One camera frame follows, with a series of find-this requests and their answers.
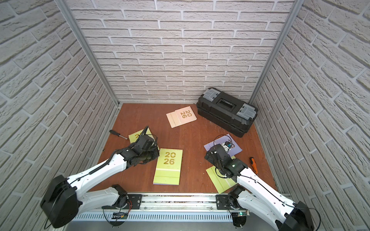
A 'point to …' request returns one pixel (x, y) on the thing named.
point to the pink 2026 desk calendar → (181, 116)
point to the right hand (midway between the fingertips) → (211, 156)
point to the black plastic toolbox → (233, 116)
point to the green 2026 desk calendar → (168, 167)
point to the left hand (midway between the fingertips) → (162, 151)
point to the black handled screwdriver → (117, 134)
